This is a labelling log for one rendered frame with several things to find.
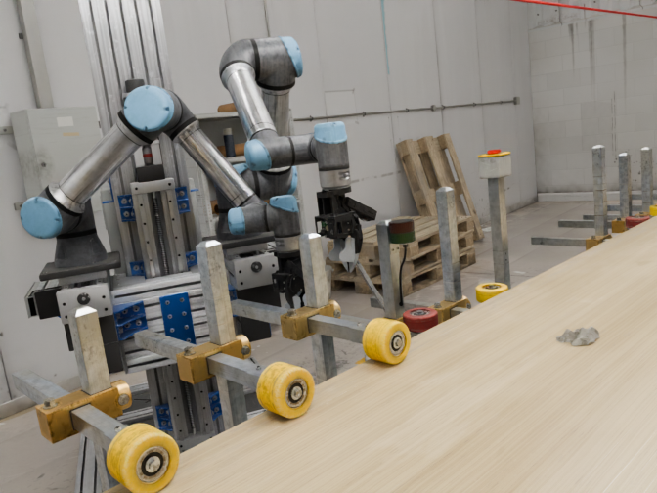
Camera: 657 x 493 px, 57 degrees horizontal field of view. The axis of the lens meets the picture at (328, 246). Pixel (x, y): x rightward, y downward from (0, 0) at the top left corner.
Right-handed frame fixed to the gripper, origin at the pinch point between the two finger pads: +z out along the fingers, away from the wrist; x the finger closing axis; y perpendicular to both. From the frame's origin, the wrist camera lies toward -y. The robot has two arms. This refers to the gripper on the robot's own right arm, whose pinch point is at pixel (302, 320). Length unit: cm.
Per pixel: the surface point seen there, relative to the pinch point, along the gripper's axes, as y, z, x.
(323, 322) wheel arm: -38.0, -13.3, 26.4
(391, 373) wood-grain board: -58, -8, 29
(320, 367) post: -31.1, -0.7, 22.6
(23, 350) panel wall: 238, 52, 10
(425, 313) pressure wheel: -43.0, -7.9, -1.0
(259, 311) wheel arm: -16.6, -12.6, 26.4
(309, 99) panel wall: 264, -80, -257
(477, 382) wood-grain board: -73, -8, 25
